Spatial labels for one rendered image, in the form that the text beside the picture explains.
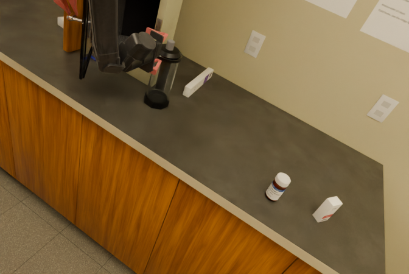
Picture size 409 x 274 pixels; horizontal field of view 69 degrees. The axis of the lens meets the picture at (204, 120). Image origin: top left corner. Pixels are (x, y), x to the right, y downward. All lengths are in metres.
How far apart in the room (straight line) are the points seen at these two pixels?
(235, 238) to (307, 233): 0.25
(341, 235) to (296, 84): 0.71
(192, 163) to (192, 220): 0.24
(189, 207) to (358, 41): 0.94
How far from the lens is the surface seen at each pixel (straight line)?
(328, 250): 1.03
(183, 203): 1.11
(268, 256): 1.10
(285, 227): 0.99
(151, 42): 0.86
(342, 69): 1.43
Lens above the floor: 1.64
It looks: 36 degrees down
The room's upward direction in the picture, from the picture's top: 21 degrees clockwise
